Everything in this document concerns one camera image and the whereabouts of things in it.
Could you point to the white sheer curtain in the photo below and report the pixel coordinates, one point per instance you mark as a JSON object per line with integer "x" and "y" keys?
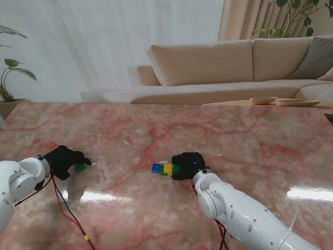
{"x": 104, "y": 39}

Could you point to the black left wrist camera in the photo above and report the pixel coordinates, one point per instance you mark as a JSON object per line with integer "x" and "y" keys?
{"x": 39, "y": 185}

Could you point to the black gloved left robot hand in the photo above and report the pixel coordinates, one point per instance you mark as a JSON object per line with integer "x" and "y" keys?
{"x": 62, "y": 161}

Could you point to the grey plant pot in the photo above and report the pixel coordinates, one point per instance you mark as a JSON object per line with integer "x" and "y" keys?
{"x": 10, "y": 106}

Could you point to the wooden bowl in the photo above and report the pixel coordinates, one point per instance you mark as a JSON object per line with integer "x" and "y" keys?
{"x": 262, "y": 100}

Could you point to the tall leafy plant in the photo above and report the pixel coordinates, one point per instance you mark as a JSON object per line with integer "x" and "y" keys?
{"x": 307, "y": 21}

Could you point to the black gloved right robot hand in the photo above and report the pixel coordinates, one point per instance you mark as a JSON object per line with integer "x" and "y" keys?
{"x": 190, "y": 164}

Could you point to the green toy brick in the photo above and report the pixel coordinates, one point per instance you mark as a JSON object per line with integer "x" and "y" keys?
{"x": 176, "y": 168}
{"x": 81, "y": 168}
{"x": 162, "y": 172}

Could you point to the light wooden coffee table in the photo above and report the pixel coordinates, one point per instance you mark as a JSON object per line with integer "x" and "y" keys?
{"x": 234, "y": 103}

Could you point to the beige sofa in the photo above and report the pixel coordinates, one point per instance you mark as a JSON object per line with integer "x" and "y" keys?
{"x": 203, "y": 65}

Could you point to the beige curtain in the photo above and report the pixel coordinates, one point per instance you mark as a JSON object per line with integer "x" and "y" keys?
{"x": 234, "y": 20}

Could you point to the flat wooden plate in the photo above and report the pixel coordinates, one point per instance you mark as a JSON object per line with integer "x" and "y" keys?
{"x": 297, "y": 103}

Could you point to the cream cushion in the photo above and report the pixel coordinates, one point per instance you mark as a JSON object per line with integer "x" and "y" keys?
{"x": 328, "y": 76}

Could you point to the green potted plant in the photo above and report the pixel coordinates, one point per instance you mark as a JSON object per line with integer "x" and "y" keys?
{"x": 26, "y": 73}

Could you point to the blue toy brick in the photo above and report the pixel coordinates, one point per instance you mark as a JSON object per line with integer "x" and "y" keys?
{"x": 156, "y": 168}

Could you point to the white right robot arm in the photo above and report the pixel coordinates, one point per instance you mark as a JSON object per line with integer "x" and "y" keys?
{"x": 244, "y": 213}

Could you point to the grey cushion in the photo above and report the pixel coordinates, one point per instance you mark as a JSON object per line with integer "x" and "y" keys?
{"x": 317, "y": 57}

